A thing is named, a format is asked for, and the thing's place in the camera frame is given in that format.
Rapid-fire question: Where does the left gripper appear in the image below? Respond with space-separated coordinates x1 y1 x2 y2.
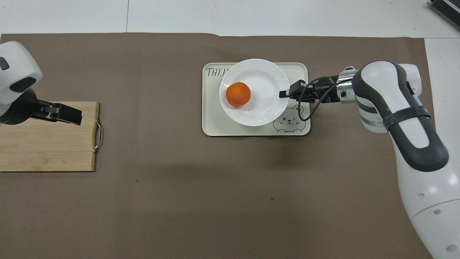
0 87 49 126

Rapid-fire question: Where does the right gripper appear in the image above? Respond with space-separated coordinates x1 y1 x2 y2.
316 75 341 105

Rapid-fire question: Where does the white round plate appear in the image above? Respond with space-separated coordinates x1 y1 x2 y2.
219 59 291 127

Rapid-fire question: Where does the bamboo cutting board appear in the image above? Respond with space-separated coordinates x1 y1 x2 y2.
0 101 104 172

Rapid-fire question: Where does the orange fruit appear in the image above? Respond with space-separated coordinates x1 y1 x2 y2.
226 82 252 108

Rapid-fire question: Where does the cream tray with bear print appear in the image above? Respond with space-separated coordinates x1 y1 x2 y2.
202 63 311 137

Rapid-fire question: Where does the dark grey ribbed device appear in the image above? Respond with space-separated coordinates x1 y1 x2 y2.
430 0 460 21

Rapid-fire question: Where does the black cable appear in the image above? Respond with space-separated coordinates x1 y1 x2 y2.
298 78 355 122

